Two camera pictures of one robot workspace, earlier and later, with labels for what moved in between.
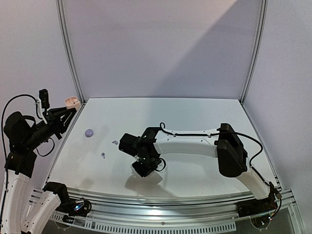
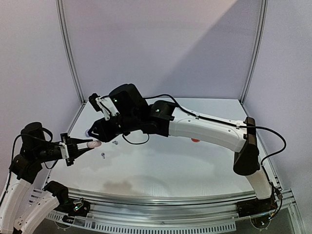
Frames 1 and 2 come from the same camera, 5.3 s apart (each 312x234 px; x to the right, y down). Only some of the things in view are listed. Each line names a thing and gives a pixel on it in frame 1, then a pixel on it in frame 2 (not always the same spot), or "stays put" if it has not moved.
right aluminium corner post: (257, 49) stays put
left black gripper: (53, 117) -> (72, 153)
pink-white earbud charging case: (72, 102) -> (93, 144)
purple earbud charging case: (89, 133) stays put
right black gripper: (142, 168) -> (111, 129)
